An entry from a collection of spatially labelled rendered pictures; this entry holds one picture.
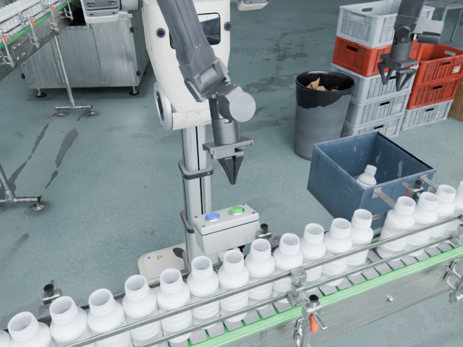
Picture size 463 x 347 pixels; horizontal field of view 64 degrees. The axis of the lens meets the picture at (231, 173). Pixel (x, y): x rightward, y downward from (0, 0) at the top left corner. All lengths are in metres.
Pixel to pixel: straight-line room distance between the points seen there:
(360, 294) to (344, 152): 0.79
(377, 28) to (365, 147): 1.48
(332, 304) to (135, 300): 0.44
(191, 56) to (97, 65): 3.67
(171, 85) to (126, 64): 3.21
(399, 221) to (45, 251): 2.11
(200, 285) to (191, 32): 0.45
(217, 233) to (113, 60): 3.61
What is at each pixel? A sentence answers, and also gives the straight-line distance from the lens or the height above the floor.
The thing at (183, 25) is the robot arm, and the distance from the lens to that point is 0.69.
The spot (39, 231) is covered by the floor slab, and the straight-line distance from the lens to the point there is 2.73.
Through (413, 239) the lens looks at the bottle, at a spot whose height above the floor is 1.06.
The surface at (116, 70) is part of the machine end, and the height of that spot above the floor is 0.30.
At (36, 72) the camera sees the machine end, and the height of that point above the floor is 0.30.
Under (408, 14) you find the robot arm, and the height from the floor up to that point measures 1.47.
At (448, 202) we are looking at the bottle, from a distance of 0.99.
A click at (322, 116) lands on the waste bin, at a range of 2.92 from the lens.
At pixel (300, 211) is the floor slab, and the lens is 2.62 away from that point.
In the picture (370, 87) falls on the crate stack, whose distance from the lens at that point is 3.17.
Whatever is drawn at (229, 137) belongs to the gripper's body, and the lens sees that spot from 0.79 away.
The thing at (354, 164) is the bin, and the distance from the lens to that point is 1.68.
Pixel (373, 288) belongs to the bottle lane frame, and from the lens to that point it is 0.95.
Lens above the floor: 1.68
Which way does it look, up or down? 35 degrees down
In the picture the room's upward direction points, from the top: straight up
